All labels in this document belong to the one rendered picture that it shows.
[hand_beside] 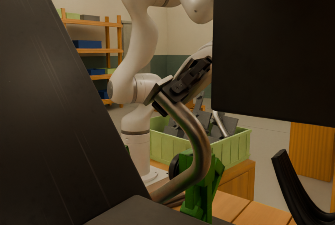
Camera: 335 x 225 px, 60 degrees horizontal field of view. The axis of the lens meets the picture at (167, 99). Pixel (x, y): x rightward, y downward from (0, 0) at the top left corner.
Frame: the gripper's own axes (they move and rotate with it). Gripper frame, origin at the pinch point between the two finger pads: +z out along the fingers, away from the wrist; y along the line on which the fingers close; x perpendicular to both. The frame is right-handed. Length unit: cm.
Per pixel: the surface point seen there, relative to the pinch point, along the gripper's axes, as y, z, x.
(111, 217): 4.3, 22.4, 6.5
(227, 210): -46, -28, 33
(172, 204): -50, -18, 18
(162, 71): -553, -649, -188
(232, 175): -77, -71, 36
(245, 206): -45, -34, 37
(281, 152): 7.6, 0.4, 17.3
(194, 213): -23.6, -3.4, 19.2
